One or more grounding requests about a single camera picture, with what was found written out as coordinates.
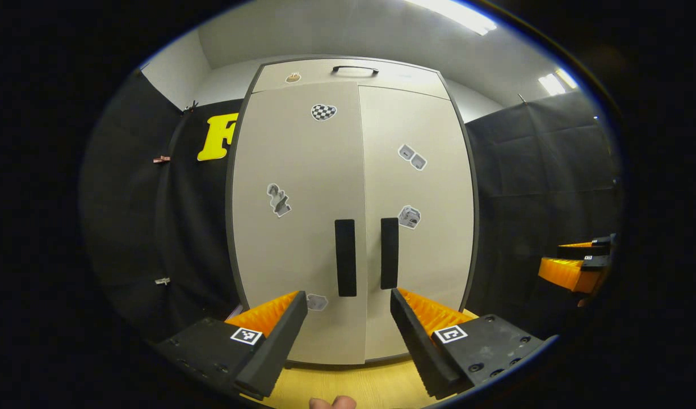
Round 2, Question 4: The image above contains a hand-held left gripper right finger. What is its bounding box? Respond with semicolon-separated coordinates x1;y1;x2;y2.
390;288;556;400

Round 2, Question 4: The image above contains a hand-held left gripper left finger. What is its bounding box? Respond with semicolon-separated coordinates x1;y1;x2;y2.
155;291;309;399

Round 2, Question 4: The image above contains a white door with box stickers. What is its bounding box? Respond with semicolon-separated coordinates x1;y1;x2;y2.
358;85;475;362

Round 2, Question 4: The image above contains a white door with checkered sticker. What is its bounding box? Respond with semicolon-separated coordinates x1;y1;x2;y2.
230;81;368;365

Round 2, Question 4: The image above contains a white and grey cabinet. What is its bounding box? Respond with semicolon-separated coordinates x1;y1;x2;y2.
225;55;480;370

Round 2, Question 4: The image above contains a white cabinet drawer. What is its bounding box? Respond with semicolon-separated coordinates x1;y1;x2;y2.
251;59;451;100

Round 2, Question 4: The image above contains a black backdrop cloth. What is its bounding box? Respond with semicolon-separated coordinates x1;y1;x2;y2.
78;68;244;341
464;91;626;339

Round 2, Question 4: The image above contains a small ceiling light panel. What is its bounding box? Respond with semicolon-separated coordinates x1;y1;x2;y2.
538;67;578;96

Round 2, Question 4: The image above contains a long ceiling light panel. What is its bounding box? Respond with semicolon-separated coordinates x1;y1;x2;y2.
405;0;497;36

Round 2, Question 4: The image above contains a black door handle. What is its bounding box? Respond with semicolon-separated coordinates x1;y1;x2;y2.
380;218;400;290
334;219;357;298

